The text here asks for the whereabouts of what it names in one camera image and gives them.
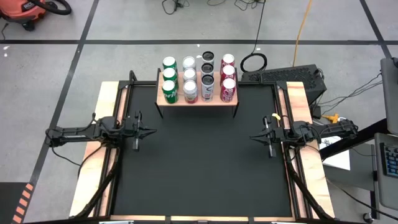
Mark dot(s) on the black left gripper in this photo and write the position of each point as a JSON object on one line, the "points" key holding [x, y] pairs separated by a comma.
{"points": [[132, 132]]}

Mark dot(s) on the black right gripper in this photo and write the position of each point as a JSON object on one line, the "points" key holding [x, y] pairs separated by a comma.
{"points": [[278, 135]]}

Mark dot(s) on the green Sprite can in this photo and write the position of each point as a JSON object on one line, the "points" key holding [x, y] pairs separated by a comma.
{"points": [[169, 62], [169, 74], [169, 91]]}

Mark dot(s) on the red cola can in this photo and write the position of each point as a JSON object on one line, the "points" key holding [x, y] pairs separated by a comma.
{"points": [[228, 59], [228, 89], [228, 71]]}

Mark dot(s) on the silver and pink seltzer can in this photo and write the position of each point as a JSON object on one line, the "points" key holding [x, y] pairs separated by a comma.
{"points": [[189, 62], [189, 74], [190, 91]]}

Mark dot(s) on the white Celsius can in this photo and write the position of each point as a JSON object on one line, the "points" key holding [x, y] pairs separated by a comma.
{"points": [[207, 87], [207, 68], [208, 57]]}

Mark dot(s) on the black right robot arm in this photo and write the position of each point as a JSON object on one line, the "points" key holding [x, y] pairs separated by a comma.
{"points": [[329, 130]]}

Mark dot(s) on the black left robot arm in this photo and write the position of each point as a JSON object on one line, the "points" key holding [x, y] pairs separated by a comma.
{"points": [[81, 132]]}

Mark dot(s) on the wooden shelf with black legs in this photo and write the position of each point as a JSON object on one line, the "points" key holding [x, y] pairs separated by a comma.
{"points": [[196, 102]]}

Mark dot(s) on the yellow tape tag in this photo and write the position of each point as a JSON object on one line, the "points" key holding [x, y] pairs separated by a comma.
{"points": [[276, 116]]}

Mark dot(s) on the black table mat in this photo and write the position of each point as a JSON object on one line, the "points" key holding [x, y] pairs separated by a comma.
{"points": [[202, 171]]}

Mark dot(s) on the yellow power plug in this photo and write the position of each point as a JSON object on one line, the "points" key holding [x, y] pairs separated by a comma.
{"points": [[331, 118]]}

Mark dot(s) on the white paper sheet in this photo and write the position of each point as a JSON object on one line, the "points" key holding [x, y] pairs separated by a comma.
{"points": [[340, 160]]}

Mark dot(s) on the black diagonal beam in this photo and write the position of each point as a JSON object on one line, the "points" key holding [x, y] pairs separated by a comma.
{"points": [[373, 130]]}

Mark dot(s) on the dark keyboard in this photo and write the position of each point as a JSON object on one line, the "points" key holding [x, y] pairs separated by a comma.
{"points": [[390, 160]]}

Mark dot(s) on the black caster wheel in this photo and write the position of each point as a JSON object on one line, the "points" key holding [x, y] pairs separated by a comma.
{"points": [[367, 217]]}

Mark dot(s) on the grey equipment cart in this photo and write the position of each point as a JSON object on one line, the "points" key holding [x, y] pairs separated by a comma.
{"points": [[385, 193]]}

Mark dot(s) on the grey monitor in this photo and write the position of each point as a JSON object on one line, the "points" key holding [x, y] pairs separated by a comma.
{"points": [[390, 93]]}

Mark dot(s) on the black orange-striped floor mat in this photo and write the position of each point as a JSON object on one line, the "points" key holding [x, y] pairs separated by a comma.
{"points": [[9, 202]]}

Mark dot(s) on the orange shop vacuum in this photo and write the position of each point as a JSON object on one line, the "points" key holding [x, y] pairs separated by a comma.
{"points": [[21, 9]]}

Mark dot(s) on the black aluminium table frame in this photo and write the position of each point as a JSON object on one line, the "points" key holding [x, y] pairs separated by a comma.
{"points": [[281, 84]]}

